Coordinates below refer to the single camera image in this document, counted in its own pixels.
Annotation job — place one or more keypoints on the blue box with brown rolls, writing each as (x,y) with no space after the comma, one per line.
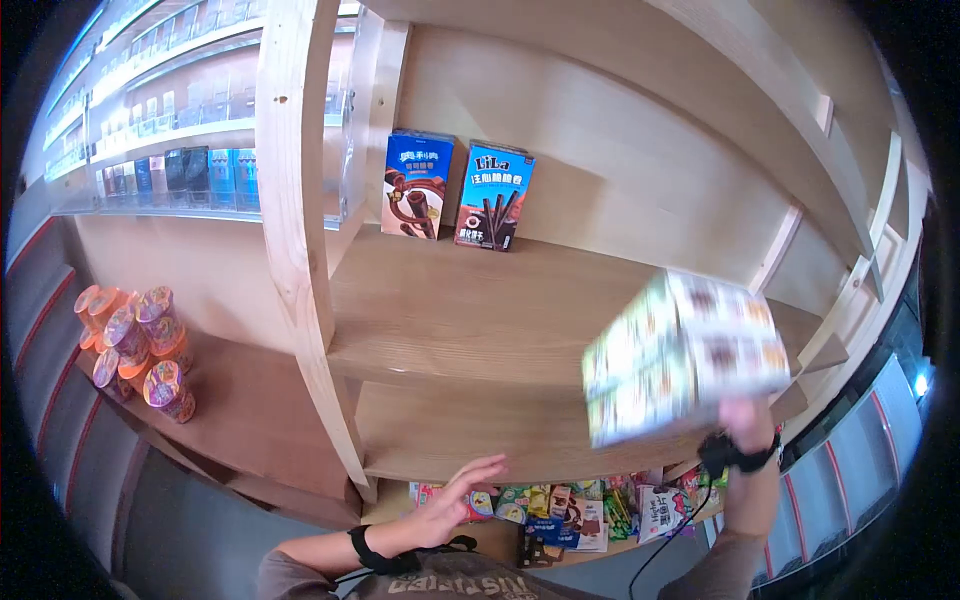
(416,184)

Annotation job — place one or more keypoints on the person's body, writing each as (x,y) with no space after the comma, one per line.
(450,583)

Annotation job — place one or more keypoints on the person's right hand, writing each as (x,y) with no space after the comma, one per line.
(750,424)

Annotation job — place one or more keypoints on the person's left thumb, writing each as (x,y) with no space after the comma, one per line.
(472,508)

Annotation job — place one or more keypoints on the pile of snack packets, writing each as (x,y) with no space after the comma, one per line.
(585,514)

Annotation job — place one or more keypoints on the white printed carton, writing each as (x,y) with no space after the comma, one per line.
(675,360)

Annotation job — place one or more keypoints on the group of orange cup tubs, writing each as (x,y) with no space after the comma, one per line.
(139,345)

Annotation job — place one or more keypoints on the black wrist band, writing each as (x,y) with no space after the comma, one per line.
(375,555)
(731,454)

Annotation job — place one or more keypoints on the blue box with black sticks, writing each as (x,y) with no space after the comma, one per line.
(495,195)

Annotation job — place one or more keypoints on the person's left fingers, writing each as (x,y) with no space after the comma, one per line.
(476,472)

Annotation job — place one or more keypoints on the person's left hand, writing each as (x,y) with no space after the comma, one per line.
(439,514)

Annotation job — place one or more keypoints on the full shop shelf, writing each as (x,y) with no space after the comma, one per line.
(172,127)

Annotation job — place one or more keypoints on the wooden shelf unit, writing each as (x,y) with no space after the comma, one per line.
(465,315)

